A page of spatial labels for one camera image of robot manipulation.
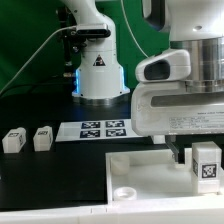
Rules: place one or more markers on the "white square tabletop tray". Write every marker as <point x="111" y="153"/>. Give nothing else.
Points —
<point x="152" y="174"/>

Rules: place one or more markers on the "white sheet with markers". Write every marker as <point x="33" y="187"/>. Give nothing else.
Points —
<point x="95" y="130"/>

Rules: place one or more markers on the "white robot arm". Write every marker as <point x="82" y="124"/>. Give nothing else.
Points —
<point x="193" y="25"/>

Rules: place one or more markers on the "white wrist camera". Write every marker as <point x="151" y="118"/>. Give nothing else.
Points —
<point x="170" y="65"/>

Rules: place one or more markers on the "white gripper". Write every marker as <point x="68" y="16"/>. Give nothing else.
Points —
<point x="168" y="109"/>

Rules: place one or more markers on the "grey camera on stand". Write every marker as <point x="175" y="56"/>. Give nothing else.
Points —
<point x="98" y="30"/>

